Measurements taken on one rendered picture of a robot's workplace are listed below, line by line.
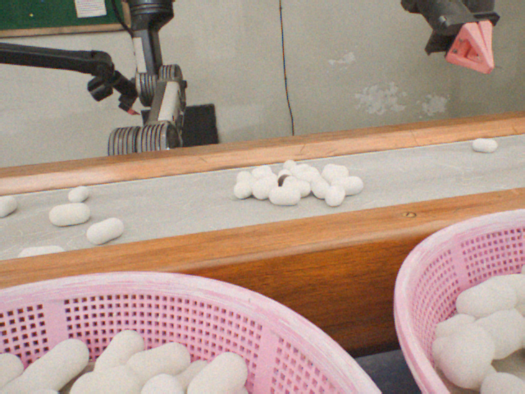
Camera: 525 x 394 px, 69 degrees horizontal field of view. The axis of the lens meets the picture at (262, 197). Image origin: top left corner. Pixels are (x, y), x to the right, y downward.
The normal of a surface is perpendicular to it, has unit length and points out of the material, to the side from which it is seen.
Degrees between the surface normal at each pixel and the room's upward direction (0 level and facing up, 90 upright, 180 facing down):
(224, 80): 90
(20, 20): 90
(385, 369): 0
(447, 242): 75
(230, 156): 45
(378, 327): 90
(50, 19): 90
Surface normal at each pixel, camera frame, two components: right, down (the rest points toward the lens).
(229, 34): 0.19, 0.28
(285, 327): -0.78, -0.02
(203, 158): 0.06, -0.48
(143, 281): -0.18, 0.04
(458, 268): 0.50, -0.11
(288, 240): -0.08, -0.95
